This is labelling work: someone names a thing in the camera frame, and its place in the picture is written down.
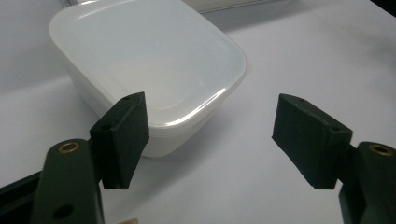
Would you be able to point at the white plastic container with lid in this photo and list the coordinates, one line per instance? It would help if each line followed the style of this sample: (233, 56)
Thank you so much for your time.
(149, 65)

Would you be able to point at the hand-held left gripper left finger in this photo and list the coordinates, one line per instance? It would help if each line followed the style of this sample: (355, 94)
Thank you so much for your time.
(120, 140)

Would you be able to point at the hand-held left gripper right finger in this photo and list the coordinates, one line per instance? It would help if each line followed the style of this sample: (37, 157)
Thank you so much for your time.
(311, 140)

